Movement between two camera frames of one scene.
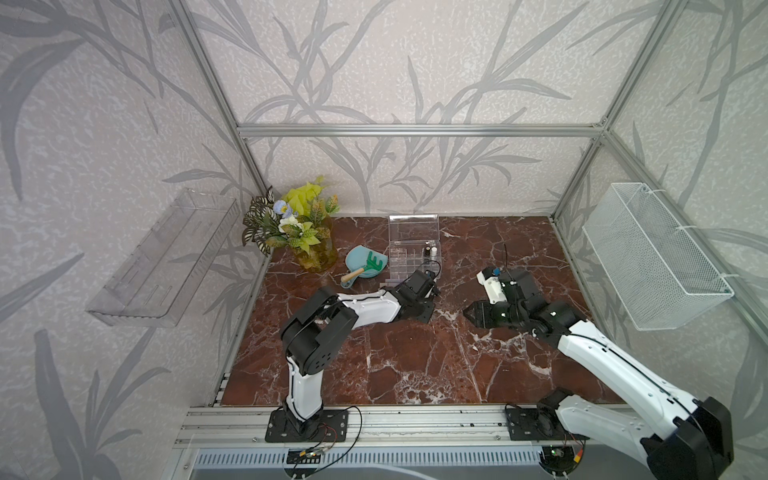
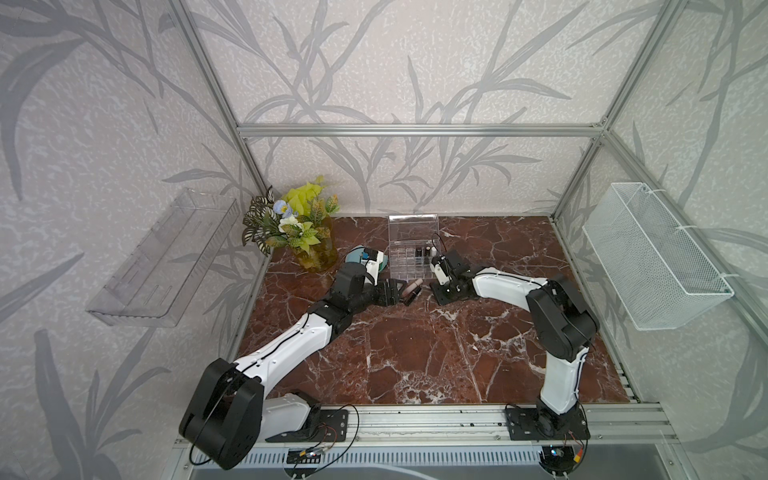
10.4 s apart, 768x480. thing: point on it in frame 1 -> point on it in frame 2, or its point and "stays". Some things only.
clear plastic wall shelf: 158,282 stays
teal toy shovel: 356,259 stays
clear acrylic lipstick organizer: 414,245 stays
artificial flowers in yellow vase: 299,219 stays
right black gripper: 480,314 -> 435,288
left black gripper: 429,308 -> 393,298
